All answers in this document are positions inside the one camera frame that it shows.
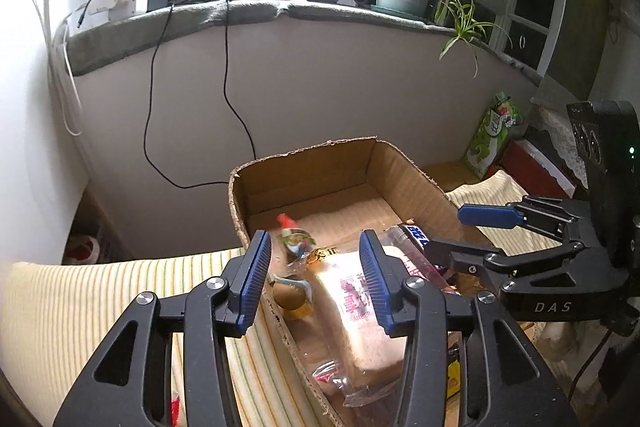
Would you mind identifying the cardboard box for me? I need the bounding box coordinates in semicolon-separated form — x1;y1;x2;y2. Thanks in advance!
228;137;506;427

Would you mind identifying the yellow snack packet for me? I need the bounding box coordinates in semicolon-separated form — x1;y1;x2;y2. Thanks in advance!
445;347;463;400

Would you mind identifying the white cable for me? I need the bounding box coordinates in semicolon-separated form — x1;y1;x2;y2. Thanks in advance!
20;0;83;138

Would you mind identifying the black power cable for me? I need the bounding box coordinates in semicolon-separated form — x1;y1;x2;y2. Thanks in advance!
144;4;233;190
222;0;258;162

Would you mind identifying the green printed bag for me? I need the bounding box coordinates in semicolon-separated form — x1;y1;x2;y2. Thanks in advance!
462;92;527;180

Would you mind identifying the red green candy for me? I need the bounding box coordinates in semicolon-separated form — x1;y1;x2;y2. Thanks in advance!
276;213;317;265

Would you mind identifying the sliced bread packet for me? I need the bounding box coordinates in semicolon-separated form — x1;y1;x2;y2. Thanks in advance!
300;227;451;408

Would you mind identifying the brown cake packet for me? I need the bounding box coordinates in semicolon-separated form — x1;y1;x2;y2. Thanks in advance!
270;274;313;322

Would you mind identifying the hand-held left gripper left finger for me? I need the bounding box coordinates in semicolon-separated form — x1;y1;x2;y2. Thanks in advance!
52;229;273;427

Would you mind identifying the white lace cloth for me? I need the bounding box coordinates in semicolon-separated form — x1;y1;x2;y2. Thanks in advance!
530;82;591;190

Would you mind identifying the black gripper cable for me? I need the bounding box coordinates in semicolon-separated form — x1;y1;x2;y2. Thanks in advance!
570;327;613;400

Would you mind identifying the blue chocolate bar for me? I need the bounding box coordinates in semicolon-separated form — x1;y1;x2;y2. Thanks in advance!
400;222;433;250

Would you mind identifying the red box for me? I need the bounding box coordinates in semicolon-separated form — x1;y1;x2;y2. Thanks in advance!
500;139;581;200

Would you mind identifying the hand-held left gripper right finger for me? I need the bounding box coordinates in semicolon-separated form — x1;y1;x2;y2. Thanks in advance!
359;229;573;427

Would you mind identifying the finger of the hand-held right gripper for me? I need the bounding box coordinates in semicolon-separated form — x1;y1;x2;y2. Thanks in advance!
457;196;586;241
425;239;584;288

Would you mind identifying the striped bed sheet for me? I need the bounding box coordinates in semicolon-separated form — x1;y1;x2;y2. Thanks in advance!
0;169;576;427

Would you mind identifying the brown curtain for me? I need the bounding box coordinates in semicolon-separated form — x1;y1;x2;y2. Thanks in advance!
542;0;636;108

